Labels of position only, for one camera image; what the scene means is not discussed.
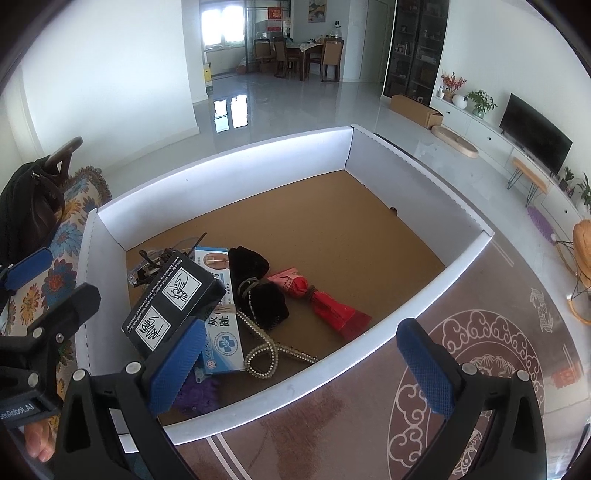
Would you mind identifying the black frame eyeglasses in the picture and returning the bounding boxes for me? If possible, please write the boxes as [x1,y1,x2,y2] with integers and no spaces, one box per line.
[127,232,207,288]

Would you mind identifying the black box white labels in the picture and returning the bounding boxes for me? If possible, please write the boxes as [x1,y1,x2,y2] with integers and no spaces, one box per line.
[121,250,225,358]

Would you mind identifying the blue white ointment box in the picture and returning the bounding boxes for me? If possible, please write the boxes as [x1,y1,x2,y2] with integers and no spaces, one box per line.
[193,246,245,376]

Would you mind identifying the red pouch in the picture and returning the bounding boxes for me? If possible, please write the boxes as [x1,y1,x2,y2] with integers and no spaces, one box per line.
[267,268,372,342]

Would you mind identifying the white cardboard sorting box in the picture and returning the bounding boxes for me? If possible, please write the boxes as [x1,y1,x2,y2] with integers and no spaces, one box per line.
[75,126,494,444]

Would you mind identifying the person left hand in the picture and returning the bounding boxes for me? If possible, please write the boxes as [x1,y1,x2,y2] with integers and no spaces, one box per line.
[24,419,55,463]

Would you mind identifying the black handbag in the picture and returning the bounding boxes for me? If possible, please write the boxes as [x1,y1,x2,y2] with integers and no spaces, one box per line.
[1,137,83,267]

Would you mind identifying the purple fluffy item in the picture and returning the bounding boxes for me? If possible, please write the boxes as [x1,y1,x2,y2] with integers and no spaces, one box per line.
[173,367,221,415]

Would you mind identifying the orange lounge chair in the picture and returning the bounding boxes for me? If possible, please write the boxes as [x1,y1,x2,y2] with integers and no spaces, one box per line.
[552,219,590,326]

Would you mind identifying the black velvet pouch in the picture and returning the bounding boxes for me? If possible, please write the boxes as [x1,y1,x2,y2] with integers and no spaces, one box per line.
[228,246,290,331]

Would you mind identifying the small wooden bench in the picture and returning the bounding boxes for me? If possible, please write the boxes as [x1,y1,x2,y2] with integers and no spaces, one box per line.
[506,156,550,207]

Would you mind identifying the white tv cabinet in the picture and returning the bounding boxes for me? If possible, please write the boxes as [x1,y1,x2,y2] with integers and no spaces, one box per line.
[430,96,585,238]

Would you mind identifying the black flat television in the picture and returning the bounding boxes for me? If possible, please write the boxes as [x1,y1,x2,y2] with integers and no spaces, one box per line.
[500,94,572,175]

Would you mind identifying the green potted plant left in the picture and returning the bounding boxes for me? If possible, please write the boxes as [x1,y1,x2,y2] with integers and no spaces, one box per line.
[466,90,498,119]

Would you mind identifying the cardboard box on floor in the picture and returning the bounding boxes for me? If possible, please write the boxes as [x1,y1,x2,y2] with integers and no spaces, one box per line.
[390,94,444,129]

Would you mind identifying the red flower vase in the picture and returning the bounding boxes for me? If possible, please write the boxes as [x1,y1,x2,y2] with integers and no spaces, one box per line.
[437,72,467,103]

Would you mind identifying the dining table with chairs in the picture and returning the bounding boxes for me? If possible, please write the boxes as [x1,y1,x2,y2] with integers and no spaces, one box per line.
[253,36,345,83]

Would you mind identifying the dark display cabinet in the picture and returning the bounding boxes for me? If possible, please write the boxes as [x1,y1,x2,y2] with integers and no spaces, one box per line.
[383,0,450,105]

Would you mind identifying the pearl bead necklace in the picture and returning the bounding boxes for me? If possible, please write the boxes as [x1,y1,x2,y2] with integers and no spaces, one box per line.
[235,309,320,380]

